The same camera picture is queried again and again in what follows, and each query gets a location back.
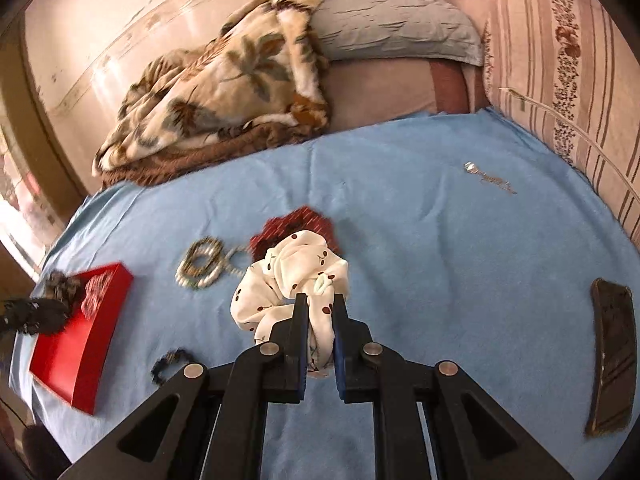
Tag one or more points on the brown ruffled blanket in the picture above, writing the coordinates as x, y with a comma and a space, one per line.
200, 155

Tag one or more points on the leaf print blanket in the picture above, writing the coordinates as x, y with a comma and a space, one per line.
240, 60

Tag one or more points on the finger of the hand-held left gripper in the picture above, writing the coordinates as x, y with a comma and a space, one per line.
20, 310

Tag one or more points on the dark grey organza scrunchie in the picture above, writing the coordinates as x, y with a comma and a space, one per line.
60, 285

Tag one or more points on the white cherry print scrunchie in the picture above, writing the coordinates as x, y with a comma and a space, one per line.
280, 270

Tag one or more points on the grey pillow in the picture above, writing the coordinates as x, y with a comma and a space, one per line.
400, 15

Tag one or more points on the wooden door frame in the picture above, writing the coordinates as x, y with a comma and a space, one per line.
30, 110

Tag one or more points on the red box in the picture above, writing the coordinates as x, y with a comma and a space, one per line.
75, 350

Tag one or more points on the stained glass window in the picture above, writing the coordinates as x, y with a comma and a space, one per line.
20, 195

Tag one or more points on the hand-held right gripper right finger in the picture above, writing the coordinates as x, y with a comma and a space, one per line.
339, 370

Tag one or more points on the brown hair comb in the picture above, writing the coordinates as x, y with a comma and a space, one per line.
610, 355

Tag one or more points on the pink mattress cover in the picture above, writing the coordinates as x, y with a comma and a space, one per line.
380, 95

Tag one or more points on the blue bed sheet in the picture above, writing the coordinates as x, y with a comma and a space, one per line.
425, 260

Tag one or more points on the red dotted scrunchie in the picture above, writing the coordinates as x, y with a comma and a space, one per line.
295, 220

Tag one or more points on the red gingham scrunchie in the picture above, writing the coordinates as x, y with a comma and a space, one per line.
97, 290

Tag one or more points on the silver jewelry piece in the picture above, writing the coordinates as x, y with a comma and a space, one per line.
470, 167

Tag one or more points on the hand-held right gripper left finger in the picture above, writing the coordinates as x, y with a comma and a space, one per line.
302, 380

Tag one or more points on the striped floral pillow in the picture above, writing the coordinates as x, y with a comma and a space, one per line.
540, 60

